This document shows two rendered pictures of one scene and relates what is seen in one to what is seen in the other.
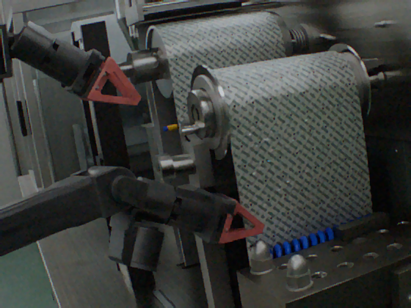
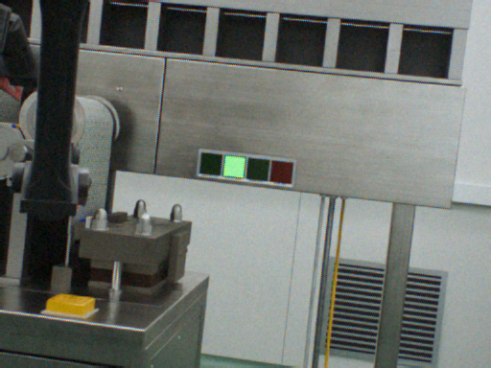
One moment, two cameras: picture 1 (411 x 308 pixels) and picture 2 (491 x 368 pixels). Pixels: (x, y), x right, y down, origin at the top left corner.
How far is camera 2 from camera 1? 1.40 m
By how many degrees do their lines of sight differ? 64
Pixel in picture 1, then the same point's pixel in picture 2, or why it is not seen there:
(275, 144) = (88, 151)
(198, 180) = not seen: hidden behind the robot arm
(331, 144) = (101, 160)
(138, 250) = not seen: hidden behind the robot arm
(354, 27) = (83, 85)
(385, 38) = (118, 99)
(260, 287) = (120, 234)
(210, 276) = (25, 243)
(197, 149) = not seen: hidden behind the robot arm
